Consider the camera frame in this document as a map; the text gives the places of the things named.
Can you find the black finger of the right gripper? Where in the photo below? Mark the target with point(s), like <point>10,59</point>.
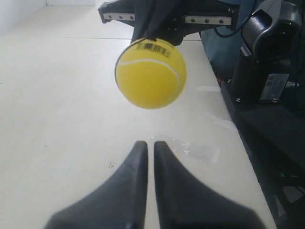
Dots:
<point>165,17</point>
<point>143,11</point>

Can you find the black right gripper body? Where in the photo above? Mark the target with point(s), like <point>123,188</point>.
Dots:
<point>196,16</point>

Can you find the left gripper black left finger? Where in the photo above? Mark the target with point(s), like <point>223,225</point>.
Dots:
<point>119,203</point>

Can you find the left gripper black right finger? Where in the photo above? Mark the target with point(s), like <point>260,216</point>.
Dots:
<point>184,202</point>

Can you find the yellow tennis ball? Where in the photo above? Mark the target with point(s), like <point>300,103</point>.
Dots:
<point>151,74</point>

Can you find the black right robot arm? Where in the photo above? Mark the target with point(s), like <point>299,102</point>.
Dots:
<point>245,41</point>

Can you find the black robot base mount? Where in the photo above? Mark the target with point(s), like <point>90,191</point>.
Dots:
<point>275,142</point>

